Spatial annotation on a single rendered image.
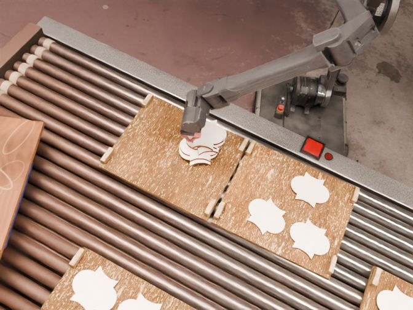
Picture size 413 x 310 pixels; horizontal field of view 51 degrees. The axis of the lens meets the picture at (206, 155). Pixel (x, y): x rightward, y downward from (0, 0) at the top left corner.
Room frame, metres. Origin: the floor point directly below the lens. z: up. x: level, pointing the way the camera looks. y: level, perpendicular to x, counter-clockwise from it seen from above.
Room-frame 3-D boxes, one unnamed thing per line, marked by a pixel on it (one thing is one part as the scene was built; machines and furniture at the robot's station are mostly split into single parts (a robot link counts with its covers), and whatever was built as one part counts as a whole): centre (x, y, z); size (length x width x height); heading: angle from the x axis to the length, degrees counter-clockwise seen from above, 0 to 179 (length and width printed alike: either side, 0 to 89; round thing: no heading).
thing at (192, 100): (0.80, 0.07, 1.17); 0.07 x 0.06 x 0.07; 2
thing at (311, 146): (0.88, -0.38, 0.92); 0.06 x 0.06 x 0.01; 72
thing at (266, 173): (0.63, -0.30, 0.93); 0.41 x 0.35 x 0.02; 74
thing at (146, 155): (0.75, 0.10, 0.93); 0.41 x 0.35 x 0.02; 73
